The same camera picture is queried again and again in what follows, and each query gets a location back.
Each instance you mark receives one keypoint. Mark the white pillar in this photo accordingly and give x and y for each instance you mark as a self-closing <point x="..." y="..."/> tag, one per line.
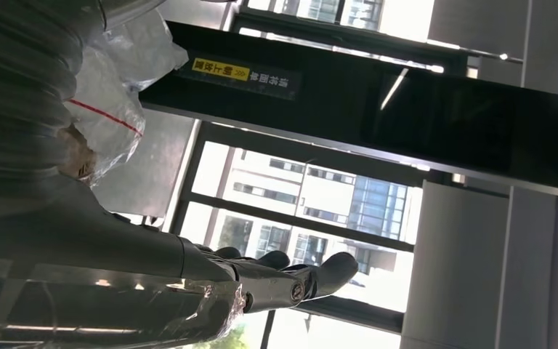
<point x="476" y="269"/>

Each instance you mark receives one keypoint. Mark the black and yellow machine label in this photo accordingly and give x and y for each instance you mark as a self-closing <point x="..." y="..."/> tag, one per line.
<point x="259" y="79"/>

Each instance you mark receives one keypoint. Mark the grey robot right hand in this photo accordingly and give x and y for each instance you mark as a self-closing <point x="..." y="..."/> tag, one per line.
<point x="91" y="245"/>

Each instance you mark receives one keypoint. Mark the black inbound scanning machine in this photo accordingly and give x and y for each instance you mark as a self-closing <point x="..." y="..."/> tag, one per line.
<point x="428" y="125"/>

